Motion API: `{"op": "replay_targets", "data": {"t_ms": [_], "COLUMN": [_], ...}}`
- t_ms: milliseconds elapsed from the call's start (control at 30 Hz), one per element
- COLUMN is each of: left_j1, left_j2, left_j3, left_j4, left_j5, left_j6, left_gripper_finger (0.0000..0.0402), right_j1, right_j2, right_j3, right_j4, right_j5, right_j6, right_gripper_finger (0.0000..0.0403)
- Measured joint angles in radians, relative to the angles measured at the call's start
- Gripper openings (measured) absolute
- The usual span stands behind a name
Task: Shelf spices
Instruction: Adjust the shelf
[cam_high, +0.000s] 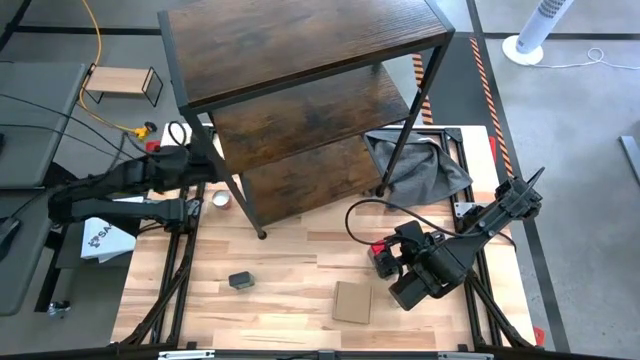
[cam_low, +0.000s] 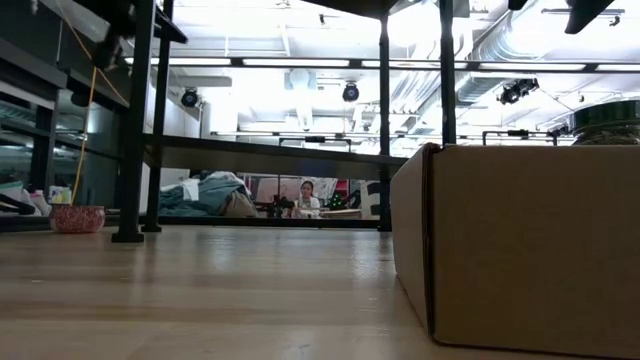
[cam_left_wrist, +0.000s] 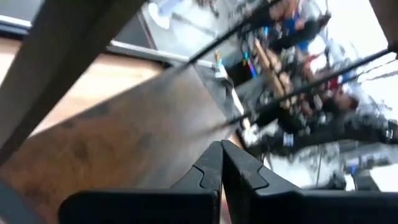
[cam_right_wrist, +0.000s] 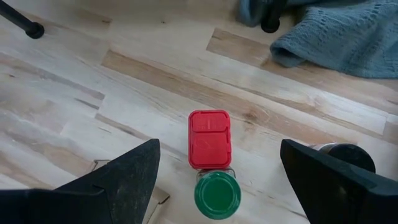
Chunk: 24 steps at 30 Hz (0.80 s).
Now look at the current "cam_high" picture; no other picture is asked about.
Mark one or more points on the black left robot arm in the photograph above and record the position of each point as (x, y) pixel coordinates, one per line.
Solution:
(125, 175)

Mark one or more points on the red smoked paprika tin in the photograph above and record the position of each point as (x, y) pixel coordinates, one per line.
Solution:
(377, 248)

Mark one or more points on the brown cardboard box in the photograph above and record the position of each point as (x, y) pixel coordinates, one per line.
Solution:
(352, 302)

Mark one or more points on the small black box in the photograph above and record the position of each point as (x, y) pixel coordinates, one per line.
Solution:
(241, 280)

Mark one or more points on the black aluminium table frame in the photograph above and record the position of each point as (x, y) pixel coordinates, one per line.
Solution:
(456, 135)

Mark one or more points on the grey cloth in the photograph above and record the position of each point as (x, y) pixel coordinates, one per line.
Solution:
(430, 170)

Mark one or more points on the grey desk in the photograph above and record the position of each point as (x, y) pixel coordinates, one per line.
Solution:
(20, 280)
(35, 150)

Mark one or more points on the white tower fan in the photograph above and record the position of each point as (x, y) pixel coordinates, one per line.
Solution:
(540, 25)

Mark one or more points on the white printed paper bag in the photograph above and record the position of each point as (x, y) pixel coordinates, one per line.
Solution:
(107, 242)

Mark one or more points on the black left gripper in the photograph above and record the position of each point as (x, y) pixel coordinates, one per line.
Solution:
(186, 211)

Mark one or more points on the yellow plug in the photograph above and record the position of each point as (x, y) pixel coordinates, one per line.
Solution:
(142, 132)

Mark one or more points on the small metal clip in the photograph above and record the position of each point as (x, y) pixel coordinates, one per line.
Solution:
(59, 308)

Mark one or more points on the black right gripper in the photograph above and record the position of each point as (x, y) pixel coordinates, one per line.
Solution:
(410, 257)

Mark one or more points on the three-tier wood metal shelf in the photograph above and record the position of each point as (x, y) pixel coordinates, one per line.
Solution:
(300, 45)

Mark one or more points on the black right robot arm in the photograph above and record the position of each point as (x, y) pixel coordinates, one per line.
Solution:
(475, 240)

